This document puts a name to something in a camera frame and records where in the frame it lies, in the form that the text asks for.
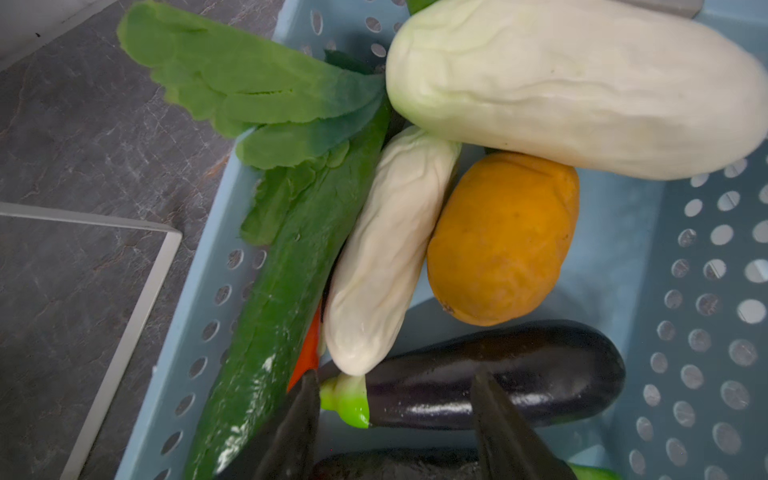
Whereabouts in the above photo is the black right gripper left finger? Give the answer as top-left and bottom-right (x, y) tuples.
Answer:
(214, 370), (322, 480)

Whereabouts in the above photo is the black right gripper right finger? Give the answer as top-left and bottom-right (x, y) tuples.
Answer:
(470, 371), (576, 480)

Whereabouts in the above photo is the dark purple eggplant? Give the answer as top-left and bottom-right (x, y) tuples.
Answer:
(320, 320), (626, 430)

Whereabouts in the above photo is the red chili pepper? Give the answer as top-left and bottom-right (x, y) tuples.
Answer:
(287, 304), (323, 391)

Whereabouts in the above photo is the white shelf rack with wood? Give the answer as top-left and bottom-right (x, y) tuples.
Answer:
(1, 202), (184, 479)

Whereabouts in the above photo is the light blue vegetable basket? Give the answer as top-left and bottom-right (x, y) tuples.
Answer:
(113, 0), (768, 480)

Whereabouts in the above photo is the green leafy vegetable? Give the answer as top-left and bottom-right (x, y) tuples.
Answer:
(117, 1), (391, 479)

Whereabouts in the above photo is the white radish vegetable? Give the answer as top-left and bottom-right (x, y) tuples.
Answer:
(386, 1), (767, 180)

